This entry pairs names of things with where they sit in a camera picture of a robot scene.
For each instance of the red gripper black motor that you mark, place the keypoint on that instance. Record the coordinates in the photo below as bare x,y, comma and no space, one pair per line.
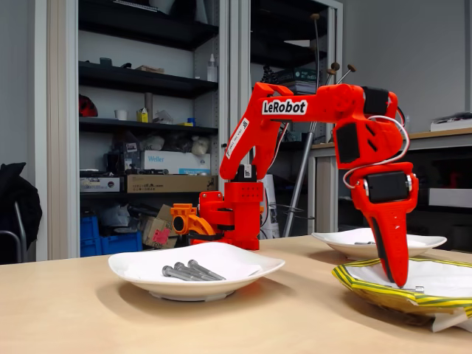
388,187

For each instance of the red robot arm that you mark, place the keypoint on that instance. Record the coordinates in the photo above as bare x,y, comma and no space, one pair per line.
339,103

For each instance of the yellow black striped paper dish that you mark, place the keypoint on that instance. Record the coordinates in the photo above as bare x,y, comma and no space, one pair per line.
372,289

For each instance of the white square ceramic plate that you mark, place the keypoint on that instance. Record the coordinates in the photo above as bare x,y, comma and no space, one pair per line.
332,241
191,291

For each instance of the small red printed object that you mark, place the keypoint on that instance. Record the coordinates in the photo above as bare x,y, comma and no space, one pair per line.
454,180

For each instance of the coat stand with wooden knobs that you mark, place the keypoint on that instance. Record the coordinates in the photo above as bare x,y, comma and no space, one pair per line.
298,177

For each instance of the low cabinet with wooden top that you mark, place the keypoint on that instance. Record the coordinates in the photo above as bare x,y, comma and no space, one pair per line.
442,142

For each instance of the white tray with parts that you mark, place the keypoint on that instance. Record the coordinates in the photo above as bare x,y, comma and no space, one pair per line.
450,125

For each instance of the stack of books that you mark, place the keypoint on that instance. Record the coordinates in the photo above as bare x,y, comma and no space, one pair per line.
300,86

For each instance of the dark green box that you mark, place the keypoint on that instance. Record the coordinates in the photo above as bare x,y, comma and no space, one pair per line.
306,73

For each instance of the black flexible tripod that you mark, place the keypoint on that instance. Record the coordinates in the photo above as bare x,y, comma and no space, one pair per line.
267,75

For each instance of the orange printed plastic part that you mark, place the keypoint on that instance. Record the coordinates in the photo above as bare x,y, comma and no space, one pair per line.
184,212

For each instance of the grey metal shelf cabinet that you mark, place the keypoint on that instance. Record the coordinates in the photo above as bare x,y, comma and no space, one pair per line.
337,37
62,147

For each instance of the long brown cardboard box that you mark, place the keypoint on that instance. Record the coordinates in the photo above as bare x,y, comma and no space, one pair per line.
173,183

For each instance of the white Weller box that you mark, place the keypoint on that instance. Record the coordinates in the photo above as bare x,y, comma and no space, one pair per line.
177,160

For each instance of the small blue box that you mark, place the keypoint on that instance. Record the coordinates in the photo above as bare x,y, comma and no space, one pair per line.
191,122

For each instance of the cardboard box with pink label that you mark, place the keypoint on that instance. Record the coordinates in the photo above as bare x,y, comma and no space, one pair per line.
151,228

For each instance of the white plastic bottle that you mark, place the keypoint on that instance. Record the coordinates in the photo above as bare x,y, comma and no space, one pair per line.
212,72

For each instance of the crumpled white plastic bag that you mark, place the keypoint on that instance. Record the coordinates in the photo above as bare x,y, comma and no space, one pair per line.
153,143

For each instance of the crumpled clear packaging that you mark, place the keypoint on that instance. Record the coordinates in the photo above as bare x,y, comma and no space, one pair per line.
162,117

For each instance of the wide blue plastic crate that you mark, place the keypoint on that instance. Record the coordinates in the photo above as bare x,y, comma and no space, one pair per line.
121,243

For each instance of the translucent plastic bag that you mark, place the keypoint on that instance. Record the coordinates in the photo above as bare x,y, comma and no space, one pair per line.
114,215

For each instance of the small yellow carton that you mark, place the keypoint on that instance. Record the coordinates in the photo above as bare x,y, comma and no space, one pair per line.
142,116

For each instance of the brown cardboard tube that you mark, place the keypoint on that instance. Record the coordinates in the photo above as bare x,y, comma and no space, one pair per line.
148,101

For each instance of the black electronic equipment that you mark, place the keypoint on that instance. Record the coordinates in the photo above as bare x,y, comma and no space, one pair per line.
118,162

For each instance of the flat white printed box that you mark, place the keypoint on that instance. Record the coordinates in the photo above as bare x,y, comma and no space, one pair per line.
99,185

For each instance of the flat wooden piece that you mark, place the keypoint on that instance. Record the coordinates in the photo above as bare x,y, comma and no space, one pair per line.
149,69

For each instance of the white paper cup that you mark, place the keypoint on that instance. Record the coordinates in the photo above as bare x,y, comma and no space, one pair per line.
121,115

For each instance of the small blue plastic crate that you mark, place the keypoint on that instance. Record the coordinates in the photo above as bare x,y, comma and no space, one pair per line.
90,248
89,228

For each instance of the red black helmet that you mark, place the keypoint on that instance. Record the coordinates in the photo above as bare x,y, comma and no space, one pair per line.
88,108

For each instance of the small dark box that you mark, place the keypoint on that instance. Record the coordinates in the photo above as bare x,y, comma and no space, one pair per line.
105,62

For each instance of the black jacket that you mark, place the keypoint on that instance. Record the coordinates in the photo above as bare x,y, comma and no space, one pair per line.
11,184

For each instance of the grey metal chair frame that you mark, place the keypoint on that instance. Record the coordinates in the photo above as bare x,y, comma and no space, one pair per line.
22,236

